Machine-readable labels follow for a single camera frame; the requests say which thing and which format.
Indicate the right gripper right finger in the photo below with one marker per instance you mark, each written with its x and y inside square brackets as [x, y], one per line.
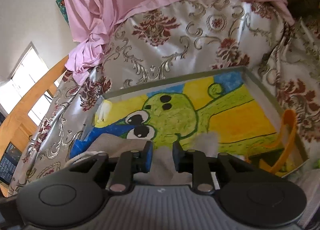
[197, 164]

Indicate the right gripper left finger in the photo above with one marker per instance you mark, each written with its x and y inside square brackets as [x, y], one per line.
[127, 165]

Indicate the grey soft cloth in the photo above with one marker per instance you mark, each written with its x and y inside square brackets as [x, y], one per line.
[162, 168]

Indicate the grey tray with frog drawing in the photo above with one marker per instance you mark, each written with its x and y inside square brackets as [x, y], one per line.
[230, 102]

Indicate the wooden sofa armrest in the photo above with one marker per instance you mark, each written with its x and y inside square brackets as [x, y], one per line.
[22, 117]

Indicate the floral satin sofa cover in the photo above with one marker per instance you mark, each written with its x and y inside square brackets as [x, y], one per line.
[188, 36]

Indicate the teal wall poster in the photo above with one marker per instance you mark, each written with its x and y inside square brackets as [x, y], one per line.
[62, 8]

